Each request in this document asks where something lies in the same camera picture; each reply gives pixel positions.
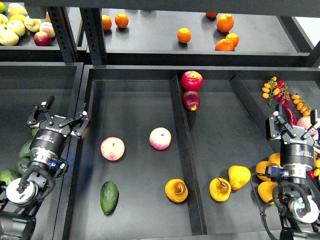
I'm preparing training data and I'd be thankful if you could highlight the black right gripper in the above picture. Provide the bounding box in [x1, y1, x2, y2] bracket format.
[265, 103, 320, 167]

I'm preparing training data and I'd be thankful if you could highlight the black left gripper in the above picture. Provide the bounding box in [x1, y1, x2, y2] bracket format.
[27, 95, 90, 156]

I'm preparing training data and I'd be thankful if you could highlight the dark green avocado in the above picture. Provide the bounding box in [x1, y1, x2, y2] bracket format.
[100, 181, 119, 215]

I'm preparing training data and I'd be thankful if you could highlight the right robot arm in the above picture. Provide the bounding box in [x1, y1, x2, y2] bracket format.
[259, 103, 320, 240]

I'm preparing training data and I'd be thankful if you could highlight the green avocado top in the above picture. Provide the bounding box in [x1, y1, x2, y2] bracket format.
[31, 120, 45, 138]

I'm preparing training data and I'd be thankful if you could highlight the green avocado right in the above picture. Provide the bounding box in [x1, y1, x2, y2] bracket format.
[18, 139, 33, 159]

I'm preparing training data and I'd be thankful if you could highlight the tall yellow pear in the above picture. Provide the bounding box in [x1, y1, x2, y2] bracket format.
[228, 165, 251, 192]

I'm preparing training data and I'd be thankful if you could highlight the green avocado lower left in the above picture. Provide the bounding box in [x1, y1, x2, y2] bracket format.
[0, 168, 21, 186]

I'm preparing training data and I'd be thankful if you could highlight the pale yellow pear shelf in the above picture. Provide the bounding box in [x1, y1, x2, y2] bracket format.
[0, 29, 19, 46]

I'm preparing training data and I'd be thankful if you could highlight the yellow pear with stem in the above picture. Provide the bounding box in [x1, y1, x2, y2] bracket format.
[209, 177, 231, 202]

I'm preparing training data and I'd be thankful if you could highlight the red chili pepper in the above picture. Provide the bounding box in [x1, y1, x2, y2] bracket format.
[282, 104, 297, 126]

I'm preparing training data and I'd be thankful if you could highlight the pink apple right bin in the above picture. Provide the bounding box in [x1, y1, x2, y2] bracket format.
[296, 116, 319, 140]

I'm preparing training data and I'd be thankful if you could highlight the cherry tomato bunch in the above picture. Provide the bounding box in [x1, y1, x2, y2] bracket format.
[261, 76, 312, 117]

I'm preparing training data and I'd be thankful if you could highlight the black left tray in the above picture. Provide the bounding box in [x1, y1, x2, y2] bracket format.
[0, 62, 83, 240]

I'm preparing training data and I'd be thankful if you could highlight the black tray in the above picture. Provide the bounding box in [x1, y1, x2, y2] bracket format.
[0, 62, 83, 240]
[62, 65, 320, 240]

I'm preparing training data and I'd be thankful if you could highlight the pink apple left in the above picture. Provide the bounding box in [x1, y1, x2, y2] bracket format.
[100, 137, 125, 161]

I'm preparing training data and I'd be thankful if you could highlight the pink apple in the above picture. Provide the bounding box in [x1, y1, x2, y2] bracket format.
[149, 127, 172, 150]
[100, 137, 125, 161]

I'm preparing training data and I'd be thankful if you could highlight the red apple on shelf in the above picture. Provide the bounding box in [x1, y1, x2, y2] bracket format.
[33, 31, 52, 47]

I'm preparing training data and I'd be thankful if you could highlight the pink peach on shelf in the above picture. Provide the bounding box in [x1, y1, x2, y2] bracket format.
[39, 22, 56, 38]

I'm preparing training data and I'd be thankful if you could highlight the pale yellow apple shelf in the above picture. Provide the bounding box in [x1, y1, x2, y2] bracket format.
[23, 15, 42, 33]

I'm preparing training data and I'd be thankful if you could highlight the pink apple centre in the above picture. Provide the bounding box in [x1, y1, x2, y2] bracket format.
[149, 127, 172, 150]

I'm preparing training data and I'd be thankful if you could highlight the orange on shelf left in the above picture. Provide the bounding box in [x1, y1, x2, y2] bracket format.
[101, 14, 112, 31]

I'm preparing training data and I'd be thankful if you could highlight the black upper shelf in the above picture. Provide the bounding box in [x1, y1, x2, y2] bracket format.
[0, 0, 320, 68]

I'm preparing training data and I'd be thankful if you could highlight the orange shelf front right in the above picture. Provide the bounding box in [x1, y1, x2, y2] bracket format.
[215, 38, 235, 52]

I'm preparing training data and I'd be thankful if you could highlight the orange shelf small right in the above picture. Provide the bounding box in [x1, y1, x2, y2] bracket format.
[225, 33, 240, 48]

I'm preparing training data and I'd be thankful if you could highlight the dark red apple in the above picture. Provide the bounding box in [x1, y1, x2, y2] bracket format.
[182, 90, 201, 112]

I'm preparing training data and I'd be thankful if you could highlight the bright red apple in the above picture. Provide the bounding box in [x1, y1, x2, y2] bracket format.
[181, 70, 203, 92]

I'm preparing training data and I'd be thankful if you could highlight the black centre tray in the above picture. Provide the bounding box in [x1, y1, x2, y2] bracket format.
[62, 65, 320, 240]

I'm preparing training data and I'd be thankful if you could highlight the large orange on shelf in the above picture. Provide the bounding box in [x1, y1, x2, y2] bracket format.
[216, 13, 235, 33]

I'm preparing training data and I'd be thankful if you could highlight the orange at shelf back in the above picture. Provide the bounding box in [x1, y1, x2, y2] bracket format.
[205, 12, 218, 18]

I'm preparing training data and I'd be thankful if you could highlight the orange on shelf centre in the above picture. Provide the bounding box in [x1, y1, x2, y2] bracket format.
[176, 27, 192, 44]

